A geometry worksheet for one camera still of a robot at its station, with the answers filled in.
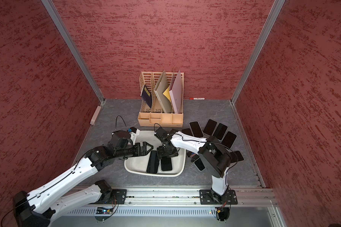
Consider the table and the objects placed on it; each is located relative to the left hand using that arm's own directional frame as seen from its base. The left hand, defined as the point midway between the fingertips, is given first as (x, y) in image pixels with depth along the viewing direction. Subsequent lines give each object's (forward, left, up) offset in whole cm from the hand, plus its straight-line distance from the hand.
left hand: (146, 151), depth 74 cm
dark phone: (+27, -42, -16) cm, 52 cm away
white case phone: (+24, -31, -15) cm, 42 cm away
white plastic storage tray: (-3, +8, -15) cm, 17 cm away
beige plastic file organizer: (+35, -1, -15) cm, 38 cm away
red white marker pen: (+58, -35, -17) cm, 70 cm away
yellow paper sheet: (+35, -10, +9) cm, 38 cm away
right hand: (+1, -10, -14) cm, 17 cm away
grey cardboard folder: (+42, -6, +11) cm, 43 cm away
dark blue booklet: (+50, +8, -7) cm, 51 cm away
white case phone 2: (+23, -49, -16) cm, 56 cm away
